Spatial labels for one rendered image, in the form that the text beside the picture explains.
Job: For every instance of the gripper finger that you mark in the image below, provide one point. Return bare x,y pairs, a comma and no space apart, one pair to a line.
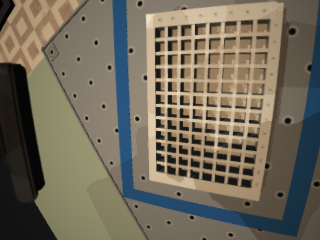
18,142

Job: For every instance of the blue tape outline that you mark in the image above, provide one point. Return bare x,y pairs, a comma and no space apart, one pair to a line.
306,158

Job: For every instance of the beige well plate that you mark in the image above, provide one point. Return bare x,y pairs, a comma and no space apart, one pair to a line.
203,60

